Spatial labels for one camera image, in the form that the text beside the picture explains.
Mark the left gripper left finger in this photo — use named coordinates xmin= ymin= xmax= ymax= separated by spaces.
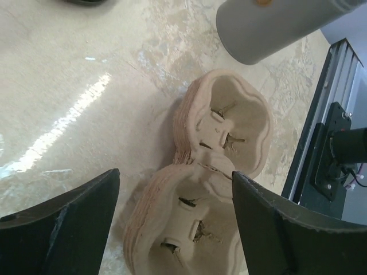
xmin=1 ymin=168 xmax=120 ymax=274

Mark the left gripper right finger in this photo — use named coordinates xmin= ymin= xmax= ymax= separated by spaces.
xmin=232 ymin=171 xmax=366 ymax=274

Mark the cardboard cup carrier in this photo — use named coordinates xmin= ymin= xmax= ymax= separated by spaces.
xmin=123 ymin=69 xmax=273 ymax=274

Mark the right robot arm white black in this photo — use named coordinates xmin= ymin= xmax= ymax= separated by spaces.
xmin=331 ymin=128 xmax=366 ymax=164

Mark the grey straw holder cup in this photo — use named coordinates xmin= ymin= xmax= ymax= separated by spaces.
xmin=216 ymin=0 xmax=366 ymax=65

